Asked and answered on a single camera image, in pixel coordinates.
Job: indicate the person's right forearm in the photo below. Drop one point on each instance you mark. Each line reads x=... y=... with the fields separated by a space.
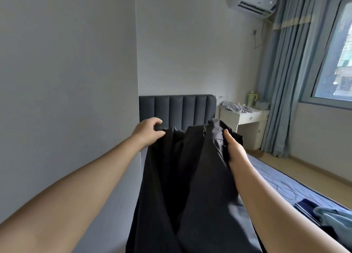
x=277 y=208

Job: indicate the white bedside table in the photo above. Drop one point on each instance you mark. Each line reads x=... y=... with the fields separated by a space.
x=244 y=126

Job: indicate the person's left thumb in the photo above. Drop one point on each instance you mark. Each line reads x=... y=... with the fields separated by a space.
x=159 y=134

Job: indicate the pale green kettle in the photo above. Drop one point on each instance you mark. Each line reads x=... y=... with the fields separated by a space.
x=252 y=100

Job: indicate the crumpled grey striped cloth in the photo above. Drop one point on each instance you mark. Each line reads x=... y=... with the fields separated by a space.
x=236 y=106

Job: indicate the person's left hand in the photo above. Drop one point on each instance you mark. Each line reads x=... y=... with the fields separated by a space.
x=145 y=131

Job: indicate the navy folded garment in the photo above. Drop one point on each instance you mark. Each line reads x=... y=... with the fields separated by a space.
x=306 y=207

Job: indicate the dark grey garment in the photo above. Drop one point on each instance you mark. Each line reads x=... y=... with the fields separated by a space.
x=189 y=189

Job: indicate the person's right hand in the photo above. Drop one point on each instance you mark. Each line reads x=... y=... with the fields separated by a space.
x=236 y=152

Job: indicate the light blue curtain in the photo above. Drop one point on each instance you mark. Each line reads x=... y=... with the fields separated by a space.
x=286 y=76

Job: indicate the white box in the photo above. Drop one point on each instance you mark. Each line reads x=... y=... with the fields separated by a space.
x=262 y=105

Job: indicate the person's right thumb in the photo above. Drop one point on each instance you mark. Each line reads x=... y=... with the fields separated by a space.
x=228 y=138

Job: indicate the grey framed window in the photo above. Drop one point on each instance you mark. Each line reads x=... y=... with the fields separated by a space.
x=330 y=49

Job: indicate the light blue garment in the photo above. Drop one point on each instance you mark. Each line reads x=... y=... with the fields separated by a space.
x=334 y=219

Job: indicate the person's left forearm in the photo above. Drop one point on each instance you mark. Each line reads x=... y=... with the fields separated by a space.
x=66 y=189

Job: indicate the dark blue padded headboard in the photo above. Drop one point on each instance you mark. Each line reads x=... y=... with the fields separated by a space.
x=177 y=109

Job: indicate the blue bed sheet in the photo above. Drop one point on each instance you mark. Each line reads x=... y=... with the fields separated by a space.
x=294 y=186

